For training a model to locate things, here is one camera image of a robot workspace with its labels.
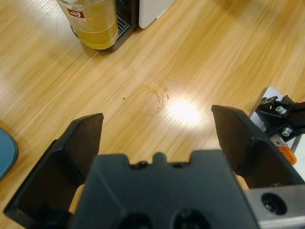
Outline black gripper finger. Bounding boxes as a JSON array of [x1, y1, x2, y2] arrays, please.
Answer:
[[211, 104, 305, 190], [3, 113, 104, 224]]

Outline clear drinking glass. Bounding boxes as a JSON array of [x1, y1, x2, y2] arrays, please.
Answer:
[[56, 0, 119, 50]]

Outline white capsule coffee machine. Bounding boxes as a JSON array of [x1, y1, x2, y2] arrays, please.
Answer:
[[108, 0, 176, 52]]

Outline orange plastic clip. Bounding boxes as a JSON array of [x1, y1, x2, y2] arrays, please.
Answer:
[[277, 146, 298, 166]]

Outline teal plastic tray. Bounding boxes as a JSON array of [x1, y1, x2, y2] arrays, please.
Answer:
[[0, 127, 19, 181]]

